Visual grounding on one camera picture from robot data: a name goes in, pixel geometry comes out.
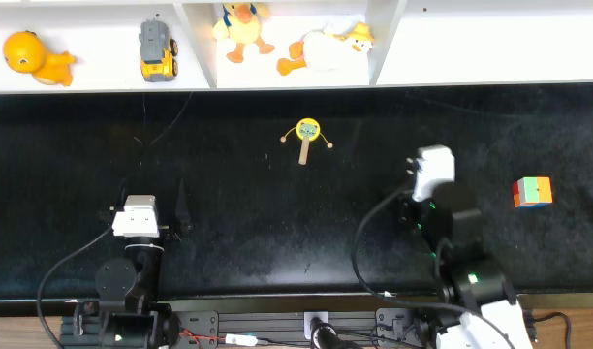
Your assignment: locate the mounting rail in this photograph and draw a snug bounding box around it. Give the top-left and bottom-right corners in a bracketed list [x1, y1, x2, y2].
[58, 307, 574, 349]

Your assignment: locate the white shelf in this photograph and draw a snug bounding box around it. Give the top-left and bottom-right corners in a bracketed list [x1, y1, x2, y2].
[0, 0, 593, 96]

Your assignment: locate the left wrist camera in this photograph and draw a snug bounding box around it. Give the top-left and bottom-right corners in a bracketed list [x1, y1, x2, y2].
[111, 194, 162, 239]

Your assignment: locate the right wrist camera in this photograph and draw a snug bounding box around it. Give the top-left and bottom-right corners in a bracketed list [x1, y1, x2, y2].
[410, 143, 457, 204]

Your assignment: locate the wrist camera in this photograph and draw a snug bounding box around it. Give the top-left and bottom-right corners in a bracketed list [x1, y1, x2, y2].
[111, 194, 162, 239]
[410, 143, 457, 204]

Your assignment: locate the many-coloured puzzle cube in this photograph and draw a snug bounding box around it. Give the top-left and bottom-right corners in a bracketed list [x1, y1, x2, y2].
[512, 175, 554, 209]

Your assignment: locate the yellow plush duck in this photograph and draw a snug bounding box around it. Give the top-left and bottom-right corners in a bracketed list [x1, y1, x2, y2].
[210, 2, 277, 65]

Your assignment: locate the grey and yellow toy truck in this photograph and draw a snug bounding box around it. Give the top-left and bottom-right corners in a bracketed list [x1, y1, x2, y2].
[138, 18, 180, 83]

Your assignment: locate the yellow rubber duck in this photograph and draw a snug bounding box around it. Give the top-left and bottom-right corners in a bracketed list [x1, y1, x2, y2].
[2, 29, 78, 88]

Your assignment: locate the yellow rattle drum toy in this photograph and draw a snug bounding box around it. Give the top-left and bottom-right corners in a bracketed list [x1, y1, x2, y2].
[279, 117, 335, 167]

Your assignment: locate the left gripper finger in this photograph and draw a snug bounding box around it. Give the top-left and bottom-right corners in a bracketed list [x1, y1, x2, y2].
[116, 177, 129, 212]
[174, 178, 195, 235]

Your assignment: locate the white plush duck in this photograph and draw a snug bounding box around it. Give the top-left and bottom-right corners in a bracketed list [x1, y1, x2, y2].
[275, 20, 376, 78]

